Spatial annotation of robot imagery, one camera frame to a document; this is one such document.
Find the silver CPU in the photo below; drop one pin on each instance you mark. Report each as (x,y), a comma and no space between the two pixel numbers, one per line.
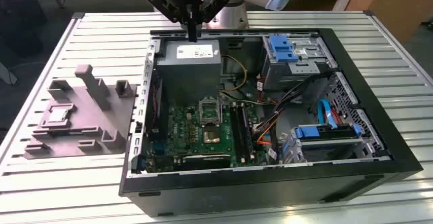
(57,115)

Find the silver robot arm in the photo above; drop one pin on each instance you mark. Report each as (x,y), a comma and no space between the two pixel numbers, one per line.
(232,16)

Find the CPU socket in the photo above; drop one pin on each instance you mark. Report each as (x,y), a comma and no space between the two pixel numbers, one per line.
(212,136)

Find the blue plastic disk carrier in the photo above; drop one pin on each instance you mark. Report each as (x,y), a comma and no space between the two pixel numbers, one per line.
(282,46)

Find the grey power supply unit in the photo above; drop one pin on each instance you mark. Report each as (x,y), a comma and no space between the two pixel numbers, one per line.
(186,77)

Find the silver metal drive cage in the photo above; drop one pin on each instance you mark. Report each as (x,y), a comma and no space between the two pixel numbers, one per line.
(369,148)
(303,69)

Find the RAM slot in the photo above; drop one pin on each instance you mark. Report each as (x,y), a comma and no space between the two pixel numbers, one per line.
(240,132)
(236,132)

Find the green motherboard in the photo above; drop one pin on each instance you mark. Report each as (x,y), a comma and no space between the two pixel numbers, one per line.
(182,132)

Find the grey parts rack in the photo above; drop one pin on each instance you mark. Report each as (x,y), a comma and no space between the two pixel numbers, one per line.
(84,117)

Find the wooden cabinet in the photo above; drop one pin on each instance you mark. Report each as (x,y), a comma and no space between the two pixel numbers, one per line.
(398,6)

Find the hard disk in blue carrier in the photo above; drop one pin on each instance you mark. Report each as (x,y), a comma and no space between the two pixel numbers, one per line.
(307,132)

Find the blue port connector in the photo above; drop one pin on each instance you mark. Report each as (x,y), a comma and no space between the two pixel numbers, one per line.
(141,165)
(159,150)

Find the RAM stick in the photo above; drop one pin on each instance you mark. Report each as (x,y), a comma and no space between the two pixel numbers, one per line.
(67,133)

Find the black graphics card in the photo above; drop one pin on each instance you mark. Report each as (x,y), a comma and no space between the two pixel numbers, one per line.
(206,159)

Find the black PC case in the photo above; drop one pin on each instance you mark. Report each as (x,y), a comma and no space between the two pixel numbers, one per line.
(236,196)

